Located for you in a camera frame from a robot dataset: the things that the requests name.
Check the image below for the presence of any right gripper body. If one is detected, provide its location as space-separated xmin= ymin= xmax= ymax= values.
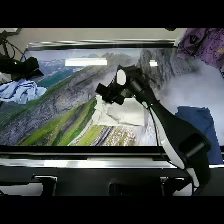
xmin=95 ymin=80 xmax=128 ymax=106

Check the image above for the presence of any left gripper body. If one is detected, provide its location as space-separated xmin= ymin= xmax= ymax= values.
xmin=19 ymin=56 xmax=45 ymax=82

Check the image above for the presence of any light blue garment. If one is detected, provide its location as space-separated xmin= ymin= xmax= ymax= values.
xmin=0 ymin=78 xmax=48 ymax=105

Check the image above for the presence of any white T-shirt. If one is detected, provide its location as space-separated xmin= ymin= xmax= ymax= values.
xmin=91 ymin=94 xmax=150 ymax=128

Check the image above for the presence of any dark blue garment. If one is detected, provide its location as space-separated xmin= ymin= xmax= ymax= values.
xmin=174 ymin=105 xmax=224 ymax=165

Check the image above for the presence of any purple garment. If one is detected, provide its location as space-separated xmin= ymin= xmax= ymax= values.
xmin=175 ymin=27 xmax=224 ymax=78

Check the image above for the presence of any black cable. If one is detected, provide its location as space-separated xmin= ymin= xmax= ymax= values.
xmin=0 ymin=35 xmax=24 ymax=63

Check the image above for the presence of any silver frame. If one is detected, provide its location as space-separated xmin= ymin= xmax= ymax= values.
xmin=0 ymin=150 xmax=224 ymax=197

